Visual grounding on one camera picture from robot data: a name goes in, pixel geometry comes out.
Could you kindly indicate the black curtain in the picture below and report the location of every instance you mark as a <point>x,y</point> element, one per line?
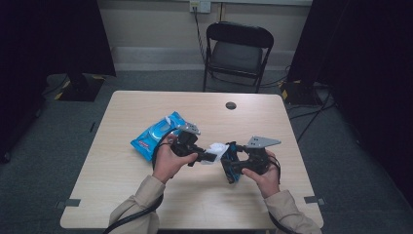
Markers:
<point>48,39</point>
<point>367,65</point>

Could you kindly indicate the person's left hand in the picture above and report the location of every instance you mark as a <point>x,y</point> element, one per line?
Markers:
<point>165,162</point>

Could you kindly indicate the blue wet wipes packet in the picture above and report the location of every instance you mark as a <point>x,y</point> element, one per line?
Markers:
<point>146,139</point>

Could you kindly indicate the grey tape piece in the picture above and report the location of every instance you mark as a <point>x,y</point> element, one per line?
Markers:
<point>69,203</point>
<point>313,200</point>

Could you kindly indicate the black stand base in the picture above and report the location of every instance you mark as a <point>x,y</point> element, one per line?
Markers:
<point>298,94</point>
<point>81,89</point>

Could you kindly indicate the white wall socket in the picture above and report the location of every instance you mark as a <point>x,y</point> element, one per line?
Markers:
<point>200,6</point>

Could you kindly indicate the person's right hand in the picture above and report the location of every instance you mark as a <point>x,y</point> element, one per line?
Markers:
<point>271,182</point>

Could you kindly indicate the black folding chair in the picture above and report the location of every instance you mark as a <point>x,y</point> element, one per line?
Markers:
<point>238,55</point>

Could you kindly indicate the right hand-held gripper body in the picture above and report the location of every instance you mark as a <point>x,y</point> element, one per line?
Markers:
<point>259,161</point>

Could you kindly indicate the small black floor strip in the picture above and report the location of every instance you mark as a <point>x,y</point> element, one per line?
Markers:
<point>92,127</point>

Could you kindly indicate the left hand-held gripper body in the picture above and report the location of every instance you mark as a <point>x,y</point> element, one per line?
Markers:
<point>186,143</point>

